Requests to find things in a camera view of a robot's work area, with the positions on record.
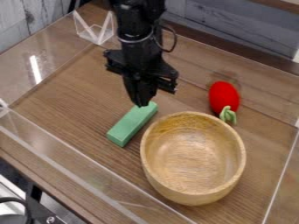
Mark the red plush strawberry toy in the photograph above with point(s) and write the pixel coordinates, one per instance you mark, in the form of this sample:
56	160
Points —
224	101

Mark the black table leg bracket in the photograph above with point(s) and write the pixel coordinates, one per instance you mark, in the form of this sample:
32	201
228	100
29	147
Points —
41	214

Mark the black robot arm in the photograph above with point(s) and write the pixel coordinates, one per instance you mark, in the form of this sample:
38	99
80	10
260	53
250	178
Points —
141	14

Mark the green rectangular block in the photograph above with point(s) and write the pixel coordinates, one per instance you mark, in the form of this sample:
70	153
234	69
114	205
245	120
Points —
130	123

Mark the brown wooden bowl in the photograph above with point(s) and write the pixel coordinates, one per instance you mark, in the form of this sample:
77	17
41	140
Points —
193	157

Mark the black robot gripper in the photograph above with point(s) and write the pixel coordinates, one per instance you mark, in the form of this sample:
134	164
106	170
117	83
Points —
138	63

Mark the clear acrylic tray wall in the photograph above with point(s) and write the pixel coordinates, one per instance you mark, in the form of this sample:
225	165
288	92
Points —
96	194

